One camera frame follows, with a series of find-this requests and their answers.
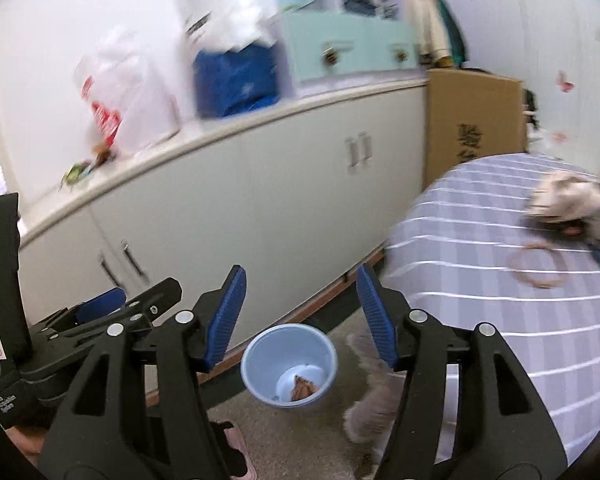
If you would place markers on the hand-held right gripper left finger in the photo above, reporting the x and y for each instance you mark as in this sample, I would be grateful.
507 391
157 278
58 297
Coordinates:
225 320

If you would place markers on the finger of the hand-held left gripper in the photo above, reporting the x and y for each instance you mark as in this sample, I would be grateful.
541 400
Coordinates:
155 300
102 302

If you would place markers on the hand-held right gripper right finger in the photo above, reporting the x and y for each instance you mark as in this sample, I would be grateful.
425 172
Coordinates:
375 325

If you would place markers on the light blue plastic bucket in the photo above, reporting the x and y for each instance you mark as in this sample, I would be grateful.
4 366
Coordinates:
265 360

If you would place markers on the beige cloth toy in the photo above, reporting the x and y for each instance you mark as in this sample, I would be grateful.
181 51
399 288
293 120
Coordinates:
565 197

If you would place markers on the grey fluffy slipper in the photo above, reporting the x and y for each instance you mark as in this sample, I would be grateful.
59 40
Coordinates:
372 405

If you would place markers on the brown crumpled wrapper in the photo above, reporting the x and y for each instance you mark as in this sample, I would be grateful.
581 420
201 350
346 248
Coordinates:
302 389

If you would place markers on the purple grid tablecloth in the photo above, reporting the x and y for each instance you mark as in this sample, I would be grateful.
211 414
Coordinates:
480 350

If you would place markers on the white low cabinet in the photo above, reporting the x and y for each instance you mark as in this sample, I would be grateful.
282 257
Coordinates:
230 195

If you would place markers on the small green wrapper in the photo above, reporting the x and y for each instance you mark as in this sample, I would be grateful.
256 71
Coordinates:
75 172

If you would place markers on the pink slipper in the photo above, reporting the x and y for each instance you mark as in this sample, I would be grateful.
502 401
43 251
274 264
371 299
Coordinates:
240 450

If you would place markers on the small brown item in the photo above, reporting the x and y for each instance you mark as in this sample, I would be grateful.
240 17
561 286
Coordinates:
102 152

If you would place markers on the white plastic bag red print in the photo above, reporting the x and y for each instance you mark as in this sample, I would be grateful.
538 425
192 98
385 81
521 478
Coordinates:
130 95

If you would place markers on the brown cardboard box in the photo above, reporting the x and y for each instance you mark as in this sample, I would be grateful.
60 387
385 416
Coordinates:
470 125

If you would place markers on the blue bag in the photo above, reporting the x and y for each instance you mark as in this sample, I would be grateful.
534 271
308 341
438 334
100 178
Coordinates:
235 80

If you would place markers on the pale pink butterfly sticker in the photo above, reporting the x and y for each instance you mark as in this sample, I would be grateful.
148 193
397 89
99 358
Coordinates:
559 136

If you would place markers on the dark clothes pile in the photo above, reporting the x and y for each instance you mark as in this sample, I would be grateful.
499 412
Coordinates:
529 110

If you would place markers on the light teal drawer box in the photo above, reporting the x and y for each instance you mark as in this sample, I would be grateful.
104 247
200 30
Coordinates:
350 45

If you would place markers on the white crumpled plastic bag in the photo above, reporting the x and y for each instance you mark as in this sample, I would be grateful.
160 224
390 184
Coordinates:
220 5

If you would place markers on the hanging clothes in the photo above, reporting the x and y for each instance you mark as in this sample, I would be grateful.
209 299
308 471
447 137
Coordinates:
435 20

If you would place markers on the pink butterfly wall sticker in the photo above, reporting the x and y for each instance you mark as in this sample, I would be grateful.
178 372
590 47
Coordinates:
564 81

